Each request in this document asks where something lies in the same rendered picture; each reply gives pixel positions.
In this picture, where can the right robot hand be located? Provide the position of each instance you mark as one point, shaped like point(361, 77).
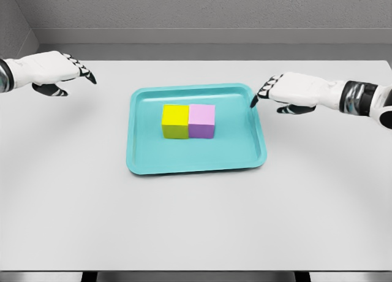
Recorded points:
point(294, 89)

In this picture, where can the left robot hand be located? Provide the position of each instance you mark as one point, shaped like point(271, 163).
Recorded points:
point(53, 67)

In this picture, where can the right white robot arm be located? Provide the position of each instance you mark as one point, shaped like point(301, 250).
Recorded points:
point(358, 98)

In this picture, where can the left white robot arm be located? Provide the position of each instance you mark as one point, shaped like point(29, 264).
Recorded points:
point(15, 73)

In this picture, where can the pink cube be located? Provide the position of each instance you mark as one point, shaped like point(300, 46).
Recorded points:
point(201, 120)

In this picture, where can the teal rectangular tray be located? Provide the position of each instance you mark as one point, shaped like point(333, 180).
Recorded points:
point(196, 150)

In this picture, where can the yellow cube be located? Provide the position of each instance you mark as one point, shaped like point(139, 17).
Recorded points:
point(175, 120)

